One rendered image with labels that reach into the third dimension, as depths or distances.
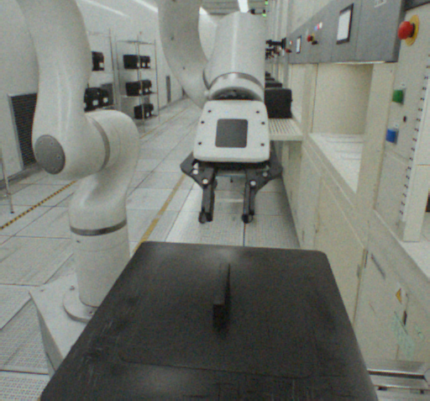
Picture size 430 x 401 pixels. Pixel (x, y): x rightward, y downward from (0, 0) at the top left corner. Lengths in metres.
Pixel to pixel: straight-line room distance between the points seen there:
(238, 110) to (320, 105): 1.91
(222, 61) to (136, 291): 0.34
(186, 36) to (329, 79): 1.81
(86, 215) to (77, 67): 0.28
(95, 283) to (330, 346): 0.55
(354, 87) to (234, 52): 1.91
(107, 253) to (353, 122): 1.95
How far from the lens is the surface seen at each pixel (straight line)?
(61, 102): 0.69
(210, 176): 0.46
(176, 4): 0.61
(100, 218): 0.75
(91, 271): 0.81
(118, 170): 0.79
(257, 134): 0.47
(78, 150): 0.67
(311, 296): 0.46
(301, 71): 3.87
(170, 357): 0.38
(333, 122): 2.42
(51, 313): 0.90
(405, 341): 0.98
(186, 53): 0.64
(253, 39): 0.57
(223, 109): 0.50
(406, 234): 0.97
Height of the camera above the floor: 1.28
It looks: 19 degrees down
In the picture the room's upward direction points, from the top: straight up
